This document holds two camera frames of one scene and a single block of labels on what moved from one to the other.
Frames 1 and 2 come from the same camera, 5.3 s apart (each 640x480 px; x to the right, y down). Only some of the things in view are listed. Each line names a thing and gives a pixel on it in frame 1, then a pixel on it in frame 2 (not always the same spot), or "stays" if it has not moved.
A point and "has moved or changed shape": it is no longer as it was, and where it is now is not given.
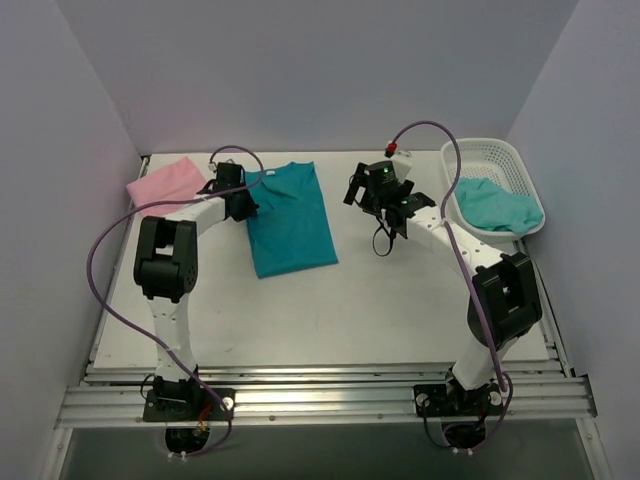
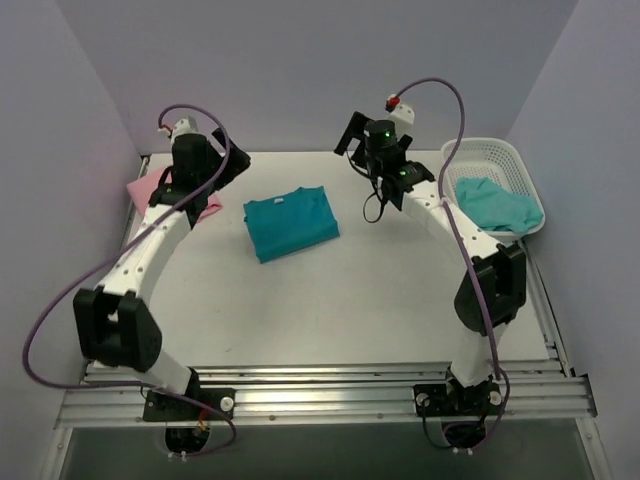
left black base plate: [188, 404] stays
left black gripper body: [220, 182] -> [230, 157]
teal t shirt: [291, 230] has moved or changed shape
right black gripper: [361, 189] -> [347, 135]
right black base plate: [443, 400] stays
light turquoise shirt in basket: [486, 203] stays
